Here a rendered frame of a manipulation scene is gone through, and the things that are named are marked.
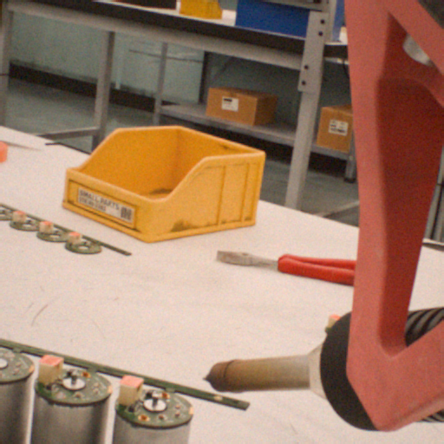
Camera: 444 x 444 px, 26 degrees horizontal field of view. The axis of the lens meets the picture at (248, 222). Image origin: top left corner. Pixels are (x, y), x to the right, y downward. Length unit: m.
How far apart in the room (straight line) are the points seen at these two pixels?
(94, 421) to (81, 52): 5.87
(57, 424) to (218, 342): 0.23
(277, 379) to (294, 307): 0.38
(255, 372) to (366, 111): 0.09
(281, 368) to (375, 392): 0.05
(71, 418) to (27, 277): 0.29
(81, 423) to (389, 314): 0.16
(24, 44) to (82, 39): 0.49
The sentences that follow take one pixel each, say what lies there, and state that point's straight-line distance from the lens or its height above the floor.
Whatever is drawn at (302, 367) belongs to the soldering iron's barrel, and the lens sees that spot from 0.21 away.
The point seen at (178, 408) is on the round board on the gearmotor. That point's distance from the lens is 0.31.
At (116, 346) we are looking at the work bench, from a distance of 0.51.
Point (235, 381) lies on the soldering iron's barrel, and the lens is 0.24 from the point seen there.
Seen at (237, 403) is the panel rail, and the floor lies 0.81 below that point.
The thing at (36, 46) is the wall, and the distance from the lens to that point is 6.41.
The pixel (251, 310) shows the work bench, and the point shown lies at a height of 0.75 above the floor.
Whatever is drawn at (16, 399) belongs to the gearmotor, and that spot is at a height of 0.80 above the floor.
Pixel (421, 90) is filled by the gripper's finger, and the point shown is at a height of 0.93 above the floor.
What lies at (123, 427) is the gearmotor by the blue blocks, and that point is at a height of 0.81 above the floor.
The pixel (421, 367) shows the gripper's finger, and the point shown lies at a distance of 0.16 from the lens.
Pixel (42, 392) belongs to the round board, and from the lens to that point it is 0.31.
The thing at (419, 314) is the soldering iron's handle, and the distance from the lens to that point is 0.18.
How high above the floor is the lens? 0.95
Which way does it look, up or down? 15 degrees down
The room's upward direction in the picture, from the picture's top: 8 degrees clockwise
